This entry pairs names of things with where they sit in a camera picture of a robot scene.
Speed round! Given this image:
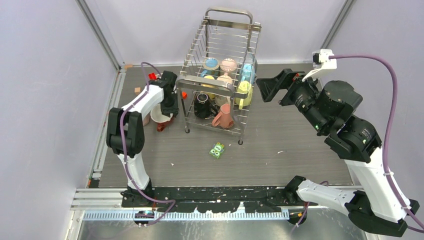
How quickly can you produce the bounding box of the red block tower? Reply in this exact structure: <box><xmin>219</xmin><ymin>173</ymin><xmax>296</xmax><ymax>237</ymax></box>
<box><xmin>148</xmin><ymin>72</ymin><xmax>158</xmax><ymax>81</ymax></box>

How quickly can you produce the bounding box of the green owl toy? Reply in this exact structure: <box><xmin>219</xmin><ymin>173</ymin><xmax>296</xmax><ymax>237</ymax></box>
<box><xmin>209</xmin><ymin>142</ymin><xmax>225</xmax><ymax>159</ymax></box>

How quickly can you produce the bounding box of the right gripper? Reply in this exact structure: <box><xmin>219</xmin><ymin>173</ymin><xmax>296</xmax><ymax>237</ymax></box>
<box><xmin>255</xmin><ymin>67</ymin><xmax>330</xmax><ymax>133</ymax></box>

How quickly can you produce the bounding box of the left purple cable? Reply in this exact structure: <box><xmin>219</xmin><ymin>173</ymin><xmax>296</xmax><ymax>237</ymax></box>
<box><xmin>119</xmin><ymin>61</ymin><xmax>176</xmax><ymax>226</ymax></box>

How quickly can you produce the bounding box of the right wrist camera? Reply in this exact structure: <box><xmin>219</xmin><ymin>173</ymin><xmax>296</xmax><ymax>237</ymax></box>
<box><xmin>302</xmin><ymin>48</ymin><xmax>337</xmax><ymax>82</ymax></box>

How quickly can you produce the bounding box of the wooden cube block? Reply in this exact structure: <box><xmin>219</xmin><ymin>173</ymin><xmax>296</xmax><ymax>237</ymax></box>
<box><xmin>134</xmin><ymin>87</ymin><xmax>142</xmax><ymax>95</ymax></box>

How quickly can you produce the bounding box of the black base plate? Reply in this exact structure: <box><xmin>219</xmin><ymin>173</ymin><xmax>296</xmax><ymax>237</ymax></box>
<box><xmin>120</xmin><ymin>186</ymin><xmax>306</xmax><ymax>214</ymax></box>

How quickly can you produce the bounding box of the blue upside-down cup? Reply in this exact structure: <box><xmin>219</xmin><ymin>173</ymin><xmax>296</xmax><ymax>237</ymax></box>
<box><xmin>200</xmin><ymin>57</ymin><xmax>220</xmax><ymax>78</ymax></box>

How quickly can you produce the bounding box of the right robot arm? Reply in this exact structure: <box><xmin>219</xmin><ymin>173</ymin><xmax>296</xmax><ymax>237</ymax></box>
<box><xmin>256</xmin><ymin>68</ymin><xmax>408</xmax><ymax>237</ymax></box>

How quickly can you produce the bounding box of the light blue mug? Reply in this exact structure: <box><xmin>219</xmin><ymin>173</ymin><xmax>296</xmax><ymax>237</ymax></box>
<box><xmin>237</xmin><ymin>63</ymin><xmax>256</xmax><ymax>88</ymax></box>

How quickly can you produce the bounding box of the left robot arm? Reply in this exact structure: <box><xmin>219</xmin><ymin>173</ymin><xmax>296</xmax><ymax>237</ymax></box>
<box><xmin>106</xmin><ymin>71</ymin><xmax>179</xmax><ymax>207</ymax></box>

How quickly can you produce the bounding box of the pink upside-down cup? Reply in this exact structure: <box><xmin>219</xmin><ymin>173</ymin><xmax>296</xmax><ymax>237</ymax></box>
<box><xmin>219</xmin><ymin>58</ymin><xmax>238</xmax><ymax>75</ymax></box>

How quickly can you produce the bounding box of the salmon pink mug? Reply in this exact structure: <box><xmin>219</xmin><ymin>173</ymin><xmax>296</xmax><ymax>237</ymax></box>
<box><xmin>211</xmin><ymin>103</ymin><xmax>234</xmax><ymax>129</ymax></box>

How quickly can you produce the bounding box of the yellow cup lower tier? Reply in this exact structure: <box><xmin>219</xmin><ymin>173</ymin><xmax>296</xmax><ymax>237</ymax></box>
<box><xmin>201</xmin><ymin>75</ymin><xmax>216</xmax><ymax>101</ymax></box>

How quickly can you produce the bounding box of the light pink mug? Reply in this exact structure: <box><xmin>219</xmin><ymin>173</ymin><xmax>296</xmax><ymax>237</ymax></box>
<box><xmin>142</xmin><ymin>114</ymin><xmax>151</xmax><ymax>126</ymax></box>

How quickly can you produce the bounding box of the dark red mug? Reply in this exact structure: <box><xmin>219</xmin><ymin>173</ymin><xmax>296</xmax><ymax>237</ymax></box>
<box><xmin>150</xmin><ymin>104</ymin><xmax>175</xmax><ymax>132</ymax></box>

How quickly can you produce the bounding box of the yellow mug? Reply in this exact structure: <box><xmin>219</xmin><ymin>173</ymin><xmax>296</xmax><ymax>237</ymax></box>
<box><xmin>234</xmin><ymin>80</ymin><xmax>253</xmax><ymax>110</ymax></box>

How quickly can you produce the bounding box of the metal dish rack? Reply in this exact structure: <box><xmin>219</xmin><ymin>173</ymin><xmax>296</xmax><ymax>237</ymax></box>
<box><xmin>176</xmin><ymin>6</ymin><xmax>262</xmax><ymax>145</ymax></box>

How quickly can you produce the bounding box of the black mug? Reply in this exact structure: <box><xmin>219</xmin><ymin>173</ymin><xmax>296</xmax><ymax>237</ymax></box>
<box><xmin>194</xmin><ymin>92</ymin><xmax>218</xmax><ymax>119</ymax></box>

